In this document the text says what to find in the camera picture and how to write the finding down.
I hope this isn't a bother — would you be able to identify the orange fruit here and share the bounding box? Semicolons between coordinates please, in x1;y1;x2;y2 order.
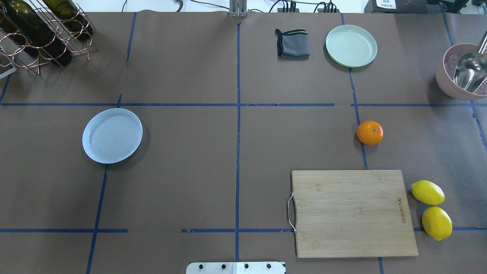
356;120;384;145

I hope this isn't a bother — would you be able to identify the light blue plate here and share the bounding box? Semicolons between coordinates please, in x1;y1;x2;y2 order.
82;108;143;164

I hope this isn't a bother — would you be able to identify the light green plate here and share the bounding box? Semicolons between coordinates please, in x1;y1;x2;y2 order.
325;25;378;68

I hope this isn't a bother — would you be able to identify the grey folded cloth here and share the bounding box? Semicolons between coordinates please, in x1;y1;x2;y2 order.
275;29;310;60

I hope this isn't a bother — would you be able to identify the bamboo cutting board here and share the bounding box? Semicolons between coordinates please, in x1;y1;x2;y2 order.
291;170;419;258

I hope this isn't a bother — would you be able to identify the upper yellow lemon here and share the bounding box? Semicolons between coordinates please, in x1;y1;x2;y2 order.
411;180;446;206

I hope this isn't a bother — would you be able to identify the yellow lemon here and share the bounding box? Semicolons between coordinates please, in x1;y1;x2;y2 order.
421;206;453;241
411;180;446;206

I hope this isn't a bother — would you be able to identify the lower yellow lemon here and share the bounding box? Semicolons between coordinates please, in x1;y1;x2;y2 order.
421;206;453;241

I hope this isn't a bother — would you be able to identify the pink bowl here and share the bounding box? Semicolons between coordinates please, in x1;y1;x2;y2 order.
436;43;486;101

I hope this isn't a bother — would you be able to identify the metal scoop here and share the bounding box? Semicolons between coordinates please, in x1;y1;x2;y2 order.
453;32;487;93

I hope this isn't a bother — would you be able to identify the dark green wine bottle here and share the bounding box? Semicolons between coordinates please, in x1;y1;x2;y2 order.
1;0;72;67

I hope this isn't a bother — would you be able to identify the aluminium frame post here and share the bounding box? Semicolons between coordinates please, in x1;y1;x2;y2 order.
228;0;248;18

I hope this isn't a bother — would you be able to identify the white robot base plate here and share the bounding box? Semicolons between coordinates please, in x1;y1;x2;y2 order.
186;261;286;274

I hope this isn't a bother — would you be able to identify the copper wire bottle rack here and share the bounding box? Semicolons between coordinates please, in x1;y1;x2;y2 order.
1;0;100;75

